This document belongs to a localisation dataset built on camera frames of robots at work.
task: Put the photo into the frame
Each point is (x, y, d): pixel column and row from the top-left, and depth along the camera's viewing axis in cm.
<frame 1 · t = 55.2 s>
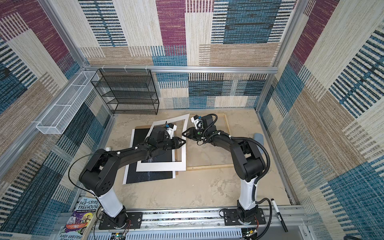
left hand: (185, 140, 89), fingers open
right hand: (183, 135, 91), fingers open
dark photo print: (134, 173, 91), on the table
grey blue oval case: (259, 135, 105), point 2 cm above the table

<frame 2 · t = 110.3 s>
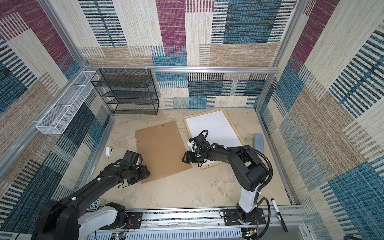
left hand: (147, 172, 85), fingers open
right hand: (187, 163, 91), fingers open
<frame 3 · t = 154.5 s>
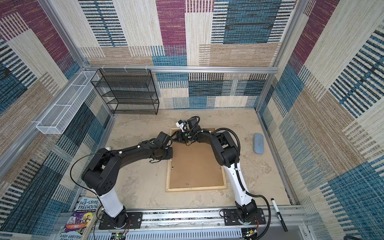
left hand: (171, 153, 95), fingers closed
right hand: (171, 141, 99), fingers open
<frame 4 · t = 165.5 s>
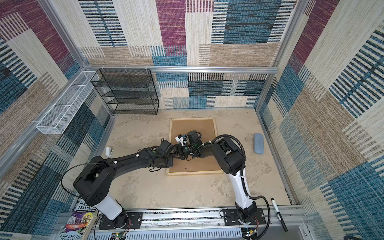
left hand: (171, 161, 91), fingers closed
right hand: (169, 157, 91), fingers open
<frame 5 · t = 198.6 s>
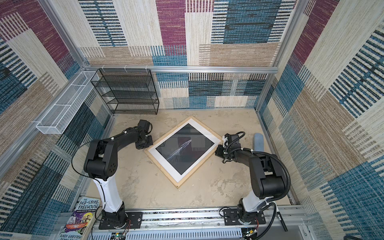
left hand: (148, 143, 100), fingers closed
right hand: (215, 152, 95), fingers closed
